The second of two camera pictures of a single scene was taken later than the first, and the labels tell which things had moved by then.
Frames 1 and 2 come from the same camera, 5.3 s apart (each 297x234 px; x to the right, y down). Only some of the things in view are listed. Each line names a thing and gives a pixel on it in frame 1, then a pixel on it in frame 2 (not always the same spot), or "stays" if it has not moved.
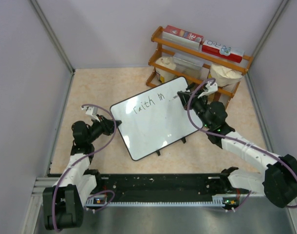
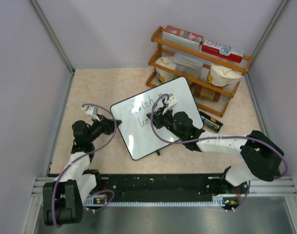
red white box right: [229, 52] stays
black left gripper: [107, 125] stays
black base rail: [162, 187] stays
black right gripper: [185, 97] → [158, 117]
